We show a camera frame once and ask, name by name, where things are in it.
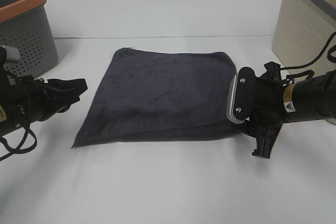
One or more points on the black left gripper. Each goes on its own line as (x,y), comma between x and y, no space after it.
(58,95)

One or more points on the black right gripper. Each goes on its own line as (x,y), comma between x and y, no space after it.
(257,98)

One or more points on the dark grey towel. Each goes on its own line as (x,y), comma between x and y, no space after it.
(150,96)

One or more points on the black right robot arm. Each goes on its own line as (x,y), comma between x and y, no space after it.
(304,97)

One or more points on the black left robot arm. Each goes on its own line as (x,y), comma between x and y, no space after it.
(25,100)

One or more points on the grey basket with orange rim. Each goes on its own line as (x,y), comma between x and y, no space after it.
(26,35)

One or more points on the beige bin with grey rim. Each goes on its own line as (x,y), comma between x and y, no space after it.
(304,38)

